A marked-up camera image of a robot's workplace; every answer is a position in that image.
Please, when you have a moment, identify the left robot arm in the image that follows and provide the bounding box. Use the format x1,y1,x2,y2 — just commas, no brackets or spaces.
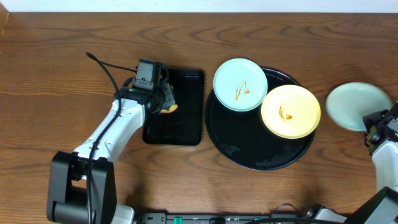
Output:
47,83,177,223

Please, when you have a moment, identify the left black cable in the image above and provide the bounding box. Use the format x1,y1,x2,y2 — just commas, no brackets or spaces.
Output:
85,51,139,224

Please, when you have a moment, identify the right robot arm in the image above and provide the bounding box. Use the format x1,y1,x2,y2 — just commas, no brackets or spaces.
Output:
305,105,397,224

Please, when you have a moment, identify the yellow plate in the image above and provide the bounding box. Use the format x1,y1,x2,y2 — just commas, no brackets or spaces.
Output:
261,85,321,139

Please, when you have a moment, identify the black rectangular tray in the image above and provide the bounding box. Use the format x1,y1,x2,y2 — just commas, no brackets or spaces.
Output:
142,69,205,146

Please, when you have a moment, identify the yellow green sponge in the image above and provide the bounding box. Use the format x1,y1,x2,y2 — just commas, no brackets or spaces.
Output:
159,83,178,114

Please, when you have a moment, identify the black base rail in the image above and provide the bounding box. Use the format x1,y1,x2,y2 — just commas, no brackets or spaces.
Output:
133,212,312,224

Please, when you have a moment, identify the light blue plate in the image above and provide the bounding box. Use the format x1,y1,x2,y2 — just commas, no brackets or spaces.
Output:
213,58,268,112
325,82,392,131

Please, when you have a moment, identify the black round tray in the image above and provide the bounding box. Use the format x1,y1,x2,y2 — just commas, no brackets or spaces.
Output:
205,68,315,170

